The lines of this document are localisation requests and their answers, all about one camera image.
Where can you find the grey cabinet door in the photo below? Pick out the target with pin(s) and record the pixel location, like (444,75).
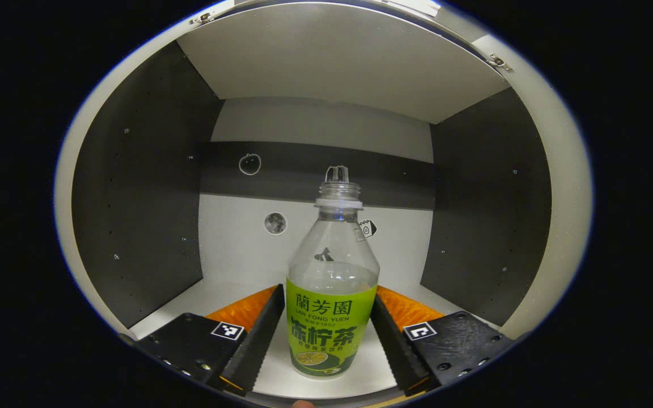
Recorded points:
(68,187)
(573,187)

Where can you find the grey cabinet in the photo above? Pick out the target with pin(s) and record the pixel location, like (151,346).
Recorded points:
(134,198)

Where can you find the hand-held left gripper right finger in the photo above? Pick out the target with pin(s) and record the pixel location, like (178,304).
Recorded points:
(397,351)

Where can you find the green label plastic bottle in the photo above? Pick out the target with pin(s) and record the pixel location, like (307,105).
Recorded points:
(332,334)

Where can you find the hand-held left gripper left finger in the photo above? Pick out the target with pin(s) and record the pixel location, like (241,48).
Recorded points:
(258,345)

